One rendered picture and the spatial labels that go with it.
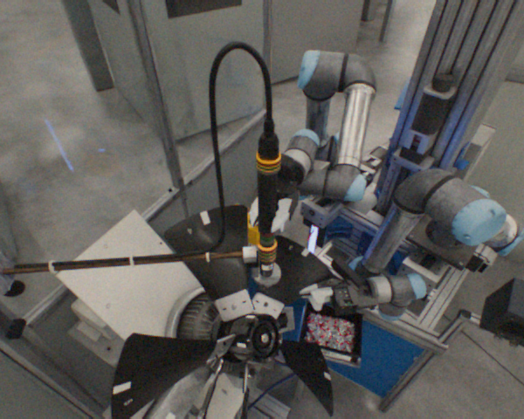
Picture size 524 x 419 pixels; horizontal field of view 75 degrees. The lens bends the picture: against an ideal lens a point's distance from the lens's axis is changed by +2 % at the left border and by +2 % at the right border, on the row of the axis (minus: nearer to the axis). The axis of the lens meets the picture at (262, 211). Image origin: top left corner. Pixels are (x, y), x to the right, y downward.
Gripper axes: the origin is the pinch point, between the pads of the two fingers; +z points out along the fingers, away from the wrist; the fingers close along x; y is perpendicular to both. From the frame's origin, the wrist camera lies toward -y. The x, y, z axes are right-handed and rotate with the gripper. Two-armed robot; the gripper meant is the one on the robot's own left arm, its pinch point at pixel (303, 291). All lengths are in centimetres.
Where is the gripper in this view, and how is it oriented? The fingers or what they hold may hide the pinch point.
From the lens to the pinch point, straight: 103.0
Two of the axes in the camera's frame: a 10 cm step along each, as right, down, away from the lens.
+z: -9.9, 0.9, -0.8
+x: -0.1, 6.2, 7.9
